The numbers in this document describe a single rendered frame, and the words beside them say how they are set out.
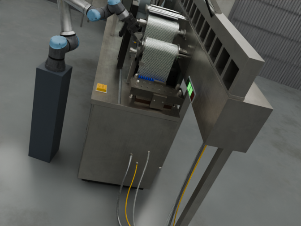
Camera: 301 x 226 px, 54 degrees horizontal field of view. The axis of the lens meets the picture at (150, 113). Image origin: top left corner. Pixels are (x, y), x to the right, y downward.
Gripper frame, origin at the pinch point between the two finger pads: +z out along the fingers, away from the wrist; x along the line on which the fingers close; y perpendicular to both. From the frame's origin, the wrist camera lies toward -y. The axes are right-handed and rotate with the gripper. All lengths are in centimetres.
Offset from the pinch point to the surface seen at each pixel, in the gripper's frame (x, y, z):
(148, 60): -5.5, -0.9, 14.0
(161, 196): -28, -61, 125
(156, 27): 18.4, 13.9, 4.0
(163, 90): -20.1, -2.3, 34.4
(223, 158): -82, 17, 59
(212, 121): -85, 24, 28
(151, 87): -19.8, -8.5, 27.0
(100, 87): -17.0, -39.2, 6.8
